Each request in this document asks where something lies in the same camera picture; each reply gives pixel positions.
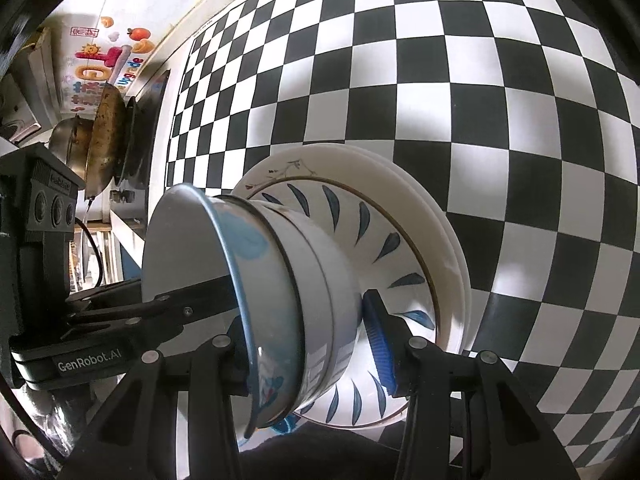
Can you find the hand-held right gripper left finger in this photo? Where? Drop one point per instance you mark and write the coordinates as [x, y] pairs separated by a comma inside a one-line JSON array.
[[227, 355]]

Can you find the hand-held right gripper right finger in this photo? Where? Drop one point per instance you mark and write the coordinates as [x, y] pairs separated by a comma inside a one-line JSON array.
[[377, 340]]

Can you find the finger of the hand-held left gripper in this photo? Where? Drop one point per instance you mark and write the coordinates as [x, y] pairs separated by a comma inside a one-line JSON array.
[[200, 300], [110, 292]]

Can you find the plain white bowl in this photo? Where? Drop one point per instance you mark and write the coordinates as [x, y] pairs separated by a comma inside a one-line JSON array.
[[342, 300]]

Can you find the white bowl blue pattern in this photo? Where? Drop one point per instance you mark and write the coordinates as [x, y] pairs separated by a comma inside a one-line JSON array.
[[260, 270]]

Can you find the white bowl black rim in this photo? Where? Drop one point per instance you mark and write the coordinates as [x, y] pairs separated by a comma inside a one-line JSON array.
[[312, 310]]

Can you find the white plate blue leaf pattern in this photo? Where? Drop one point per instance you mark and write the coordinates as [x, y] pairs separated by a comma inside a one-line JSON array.
[[380, 240]]

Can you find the white plate thin branch print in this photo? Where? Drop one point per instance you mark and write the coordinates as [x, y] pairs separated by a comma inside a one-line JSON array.
[[265, 175]]

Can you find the steel pot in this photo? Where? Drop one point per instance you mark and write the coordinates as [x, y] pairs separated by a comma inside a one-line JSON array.
[[70, 145]]

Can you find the brass wok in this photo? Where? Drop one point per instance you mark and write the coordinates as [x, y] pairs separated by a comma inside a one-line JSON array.
[[105, 140]]

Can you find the black white checkered mat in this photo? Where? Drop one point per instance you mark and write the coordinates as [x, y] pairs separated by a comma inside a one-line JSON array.
[[450, 85]]

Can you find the colourful wall stickers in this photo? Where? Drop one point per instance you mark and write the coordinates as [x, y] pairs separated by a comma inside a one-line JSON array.
[[95, 65]]

